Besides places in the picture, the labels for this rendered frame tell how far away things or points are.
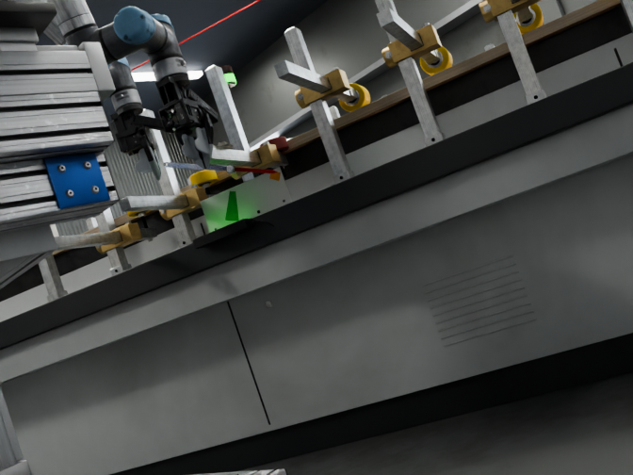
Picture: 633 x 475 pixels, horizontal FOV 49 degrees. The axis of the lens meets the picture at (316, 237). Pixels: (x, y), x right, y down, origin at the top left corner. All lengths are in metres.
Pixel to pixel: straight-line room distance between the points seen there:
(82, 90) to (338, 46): 7.05
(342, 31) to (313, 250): 6.44
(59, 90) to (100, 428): 1.58
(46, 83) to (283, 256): 0.88
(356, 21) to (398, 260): 6.21
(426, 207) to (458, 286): 0.30
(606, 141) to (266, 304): 1.06
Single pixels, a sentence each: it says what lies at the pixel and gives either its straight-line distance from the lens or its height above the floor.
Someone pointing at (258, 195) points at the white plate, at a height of 0.75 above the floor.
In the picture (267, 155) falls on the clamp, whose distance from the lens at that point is 1.83.
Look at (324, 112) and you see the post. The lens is 1.79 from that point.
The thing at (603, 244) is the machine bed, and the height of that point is 0.33.
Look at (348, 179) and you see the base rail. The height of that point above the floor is 0.70.
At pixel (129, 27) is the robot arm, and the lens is 1.55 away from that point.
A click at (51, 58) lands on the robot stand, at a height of 0.96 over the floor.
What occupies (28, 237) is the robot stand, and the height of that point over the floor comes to 0.71.
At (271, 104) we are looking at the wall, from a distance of 9.00.
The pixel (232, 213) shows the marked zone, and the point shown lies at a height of 0.73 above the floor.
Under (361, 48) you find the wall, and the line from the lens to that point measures 7.96.
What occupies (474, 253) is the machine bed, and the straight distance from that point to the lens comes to 1.90.
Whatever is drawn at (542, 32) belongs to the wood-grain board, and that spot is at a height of 0.88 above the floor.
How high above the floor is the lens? 0.48
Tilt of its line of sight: 4 degrees up
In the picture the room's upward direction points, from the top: 19 degrees counter-clockwise
